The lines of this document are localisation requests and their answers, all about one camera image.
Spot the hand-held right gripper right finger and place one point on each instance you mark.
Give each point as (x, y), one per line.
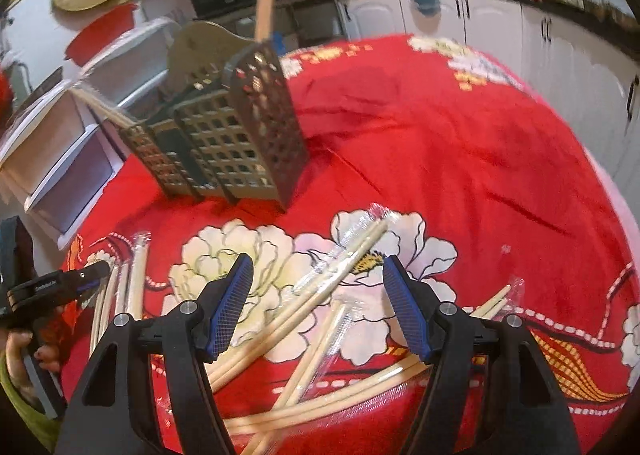
(407, 310)

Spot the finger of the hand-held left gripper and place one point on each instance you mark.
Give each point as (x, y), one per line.
(55, 285)

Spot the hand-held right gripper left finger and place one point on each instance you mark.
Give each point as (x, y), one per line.
(232, 307)

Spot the bunch of wooden chopsticks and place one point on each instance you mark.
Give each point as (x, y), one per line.
(320, 285)

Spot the wooden chopstick pair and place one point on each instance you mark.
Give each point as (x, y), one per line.
(102, 107)
(264, 5)

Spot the grey lattice utensil holder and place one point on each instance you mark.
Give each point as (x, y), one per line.
(210, 135)

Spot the person's left hand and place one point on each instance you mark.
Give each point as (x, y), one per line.
(42, 357)

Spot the white plastic drawer unit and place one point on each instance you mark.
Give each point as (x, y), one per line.
(130, 60)
(50, 155)

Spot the red floral tablecloth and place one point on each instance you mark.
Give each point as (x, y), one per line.
(425, 135)

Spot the red plastic basin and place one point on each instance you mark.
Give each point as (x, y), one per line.
(100, 32)

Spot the blue hanging basket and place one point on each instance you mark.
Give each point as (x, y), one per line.
(426, 2)

